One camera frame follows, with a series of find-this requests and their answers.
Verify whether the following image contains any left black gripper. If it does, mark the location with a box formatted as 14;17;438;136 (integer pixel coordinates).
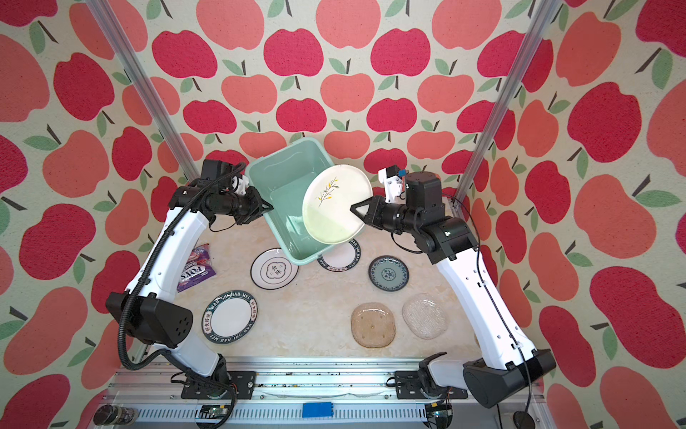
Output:
220;185;276;223

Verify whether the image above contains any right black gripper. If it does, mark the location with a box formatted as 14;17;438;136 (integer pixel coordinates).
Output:
353;197;420;239

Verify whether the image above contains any mint green plastic bin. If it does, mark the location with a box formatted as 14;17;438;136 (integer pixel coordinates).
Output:
246;138;334;266

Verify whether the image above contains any cream plate with flower sprig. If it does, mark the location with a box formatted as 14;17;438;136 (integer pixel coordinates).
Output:
302;164;373;245

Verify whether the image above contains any white plate dark lettered rim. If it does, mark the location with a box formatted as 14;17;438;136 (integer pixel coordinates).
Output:
317;240;362;273

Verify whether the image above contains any white plate teal cloud outline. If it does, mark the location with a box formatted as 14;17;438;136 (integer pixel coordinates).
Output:
250;248;298;291

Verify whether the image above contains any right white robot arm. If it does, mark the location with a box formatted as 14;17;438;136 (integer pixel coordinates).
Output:
350;196;557;409

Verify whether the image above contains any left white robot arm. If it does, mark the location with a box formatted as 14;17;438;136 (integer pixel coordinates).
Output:
105;176;273;399

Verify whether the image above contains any small blue patterned plate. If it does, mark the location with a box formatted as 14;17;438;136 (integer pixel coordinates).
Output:
368;256;410;292

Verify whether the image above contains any purple Fox's candy bag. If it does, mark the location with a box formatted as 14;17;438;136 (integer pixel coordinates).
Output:
177;243;216;292

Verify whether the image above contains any amber glass square plate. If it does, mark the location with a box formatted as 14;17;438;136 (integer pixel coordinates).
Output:
350;302;397;349

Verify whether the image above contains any clear glass square plate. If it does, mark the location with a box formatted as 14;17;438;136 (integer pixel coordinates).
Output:
402;293;448;340

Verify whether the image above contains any dark round cap left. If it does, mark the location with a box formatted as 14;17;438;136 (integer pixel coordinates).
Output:
93;404;138;425

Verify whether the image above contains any dark round object right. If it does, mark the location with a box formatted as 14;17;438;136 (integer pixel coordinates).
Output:
513;411;536;429

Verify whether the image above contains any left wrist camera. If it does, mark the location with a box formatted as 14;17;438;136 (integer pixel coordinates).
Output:
198;159;250;196

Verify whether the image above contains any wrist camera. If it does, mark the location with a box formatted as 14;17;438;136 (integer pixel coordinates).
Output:
198;159;250;196
377;164;445;210

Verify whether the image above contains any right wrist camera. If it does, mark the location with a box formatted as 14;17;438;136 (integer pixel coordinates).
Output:
377;164;445;210

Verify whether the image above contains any blue block on rail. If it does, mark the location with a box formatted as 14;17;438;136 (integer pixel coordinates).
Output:
302;401;334;419

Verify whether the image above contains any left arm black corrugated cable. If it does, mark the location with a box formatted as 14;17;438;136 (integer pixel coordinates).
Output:
116;163;248;409

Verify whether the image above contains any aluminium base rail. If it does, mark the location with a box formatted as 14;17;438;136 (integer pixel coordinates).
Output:
94;357;554;428

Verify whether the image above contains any left aluminium frame post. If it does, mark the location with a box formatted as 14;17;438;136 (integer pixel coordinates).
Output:
86;0;199;181

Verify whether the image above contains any aluminium frame post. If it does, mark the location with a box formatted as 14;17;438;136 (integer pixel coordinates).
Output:
86;0;199;181
455;0;562;202

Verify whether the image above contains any right aluminium frame post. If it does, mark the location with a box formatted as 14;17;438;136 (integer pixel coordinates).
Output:
455;0;562;202

